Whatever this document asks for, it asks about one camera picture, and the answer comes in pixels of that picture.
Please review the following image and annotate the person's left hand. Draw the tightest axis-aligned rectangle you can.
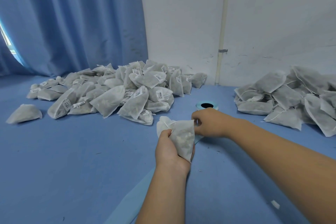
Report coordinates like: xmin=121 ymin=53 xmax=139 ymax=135
xmin=154 ymin=129 xmax=196 ymax=177

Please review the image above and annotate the person's right hand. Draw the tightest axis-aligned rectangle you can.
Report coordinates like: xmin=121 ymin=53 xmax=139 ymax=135
xmin=191 ymin=107 xmax=235 ymax=139

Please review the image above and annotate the blue label roll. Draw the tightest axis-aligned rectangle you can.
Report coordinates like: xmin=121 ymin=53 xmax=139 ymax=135
xmin=104 ymin=101 xmax=219 ymax=224

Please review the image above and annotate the white sachet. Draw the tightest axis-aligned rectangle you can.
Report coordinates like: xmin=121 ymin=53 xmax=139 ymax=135
xmin=156 ymin=115 xmax=205 ymax=162

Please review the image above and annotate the pile of unlabelled herb bags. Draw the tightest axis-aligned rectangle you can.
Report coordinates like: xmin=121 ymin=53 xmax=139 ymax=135
xmin=233 ymin=65 xmax=336 ymax=138

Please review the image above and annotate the pile of labelled herb bags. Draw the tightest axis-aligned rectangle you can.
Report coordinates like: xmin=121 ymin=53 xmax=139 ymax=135
xmin=26 ymin=59 xmax=209 ymax=126

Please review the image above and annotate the lone white pouch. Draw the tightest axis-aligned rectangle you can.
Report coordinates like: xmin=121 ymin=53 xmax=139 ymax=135
xmin=6 ymin=104 xmax=44 ymax=125

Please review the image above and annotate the person's right forearm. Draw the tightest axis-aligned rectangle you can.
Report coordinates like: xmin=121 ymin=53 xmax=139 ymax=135
xmin=227 ymin=117 xmax=336 ymax=224

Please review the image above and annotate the person's left forearm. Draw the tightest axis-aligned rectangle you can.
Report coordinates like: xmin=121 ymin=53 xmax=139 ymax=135
xmin=135 ymin=168 xmax=191 ymax=224

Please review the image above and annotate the blue curtain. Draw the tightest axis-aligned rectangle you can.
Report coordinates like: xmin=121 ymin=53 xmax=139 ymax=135
xmin=0 ymin=0 xmax=149 ymax=77

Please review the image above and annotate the white wall pipe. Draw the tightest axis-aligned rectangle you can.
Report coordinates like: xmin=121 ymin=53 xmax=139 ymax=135
xmin=215 ymin=0 xmax=232 ymax=86

